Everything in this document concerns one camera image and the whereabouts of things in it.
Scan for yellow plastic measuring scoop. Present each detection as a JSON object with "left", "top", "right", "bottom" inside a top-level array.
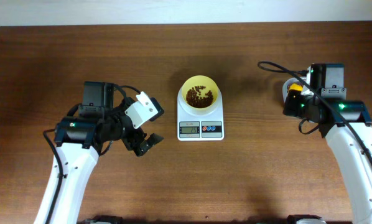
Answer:
[{"left": 289, "top": 83, "right": 303, "bottom": 91}]

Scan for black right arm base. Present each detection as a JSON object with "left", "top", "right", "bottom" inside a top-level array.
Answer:
[{"left": 287, "top": 215, "right": 327, "bottom": 224}]

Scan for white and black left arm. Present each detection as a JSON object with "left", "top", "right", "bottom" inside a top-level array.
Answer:
[{"left": 35, "top": 82, "right": 164, "bottom": 223}]

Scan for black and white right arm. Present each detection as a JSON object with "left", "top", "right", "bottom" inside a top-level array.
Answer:
[{"left": 282, "top": 63, "right": 372, "bottom": 223}]

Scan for white digital kitchen scale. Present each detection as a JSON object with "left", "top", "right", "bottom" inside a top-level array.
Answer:
[{"left": 177, "top": 85, "right": 225, "bottom": 141}]

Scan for red beans in bowl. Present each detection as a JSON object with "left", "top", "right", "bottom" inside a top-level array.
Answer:
[{"left": 186, "top": 85, "right": 214, "bottom": 108}]

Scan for yellow plastic bowl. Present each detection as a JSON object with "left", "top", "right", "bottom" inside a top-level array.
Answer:
[{"left": 180, "top": 75, "right": 220, "bottom": 110}]

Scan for clear plastic container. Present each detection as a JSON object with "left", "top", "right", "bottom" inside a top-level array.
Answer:
[{"left": 282, "top": 78, "right": 304, "bottom": 103}]

